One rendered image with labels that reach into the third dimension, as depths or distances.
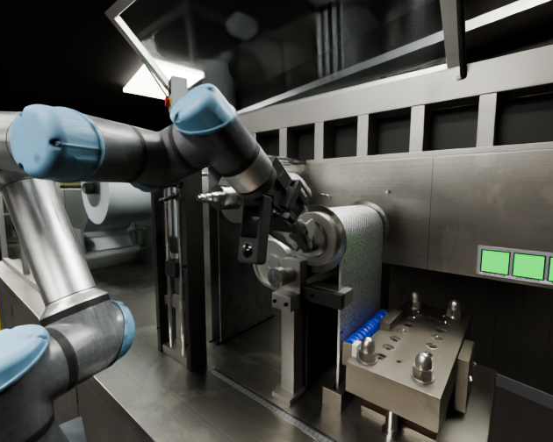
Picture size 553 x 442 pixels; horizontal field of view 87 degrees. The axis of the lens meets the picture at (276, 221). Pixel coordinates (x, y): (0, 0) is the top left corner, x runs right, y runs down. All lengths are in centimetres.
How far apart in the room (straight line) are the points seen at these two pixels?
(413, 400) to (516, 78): 70
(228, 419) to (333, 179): 70
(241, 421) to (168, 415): 15
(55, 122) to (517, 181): 84
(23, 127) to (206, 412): 59
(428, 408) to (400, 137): 70
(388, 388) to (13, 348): 59
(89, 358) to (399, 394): 53
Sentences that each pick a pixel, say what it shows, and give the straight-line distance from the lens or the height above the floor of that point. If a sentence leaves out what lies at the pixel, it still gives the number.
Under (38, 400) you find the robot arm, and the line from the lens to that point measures 62.
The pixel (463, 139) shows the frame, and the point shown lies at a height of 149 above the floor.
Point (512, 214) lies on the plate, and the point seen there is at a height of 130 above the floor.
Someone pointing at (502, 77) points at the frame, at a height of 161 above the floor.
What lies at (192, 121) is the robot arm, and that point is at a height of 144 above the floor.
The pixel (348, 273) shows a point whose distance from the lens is 65.
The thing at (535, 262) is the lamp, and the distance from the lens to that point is 86.
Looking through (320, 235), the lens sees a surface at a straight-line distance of 60.
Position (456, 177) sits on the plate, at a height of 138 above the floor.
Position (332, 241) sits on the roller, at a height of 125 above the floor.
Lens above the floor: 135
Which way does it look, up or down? 6 degrees down
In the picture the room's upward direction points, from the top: straight up
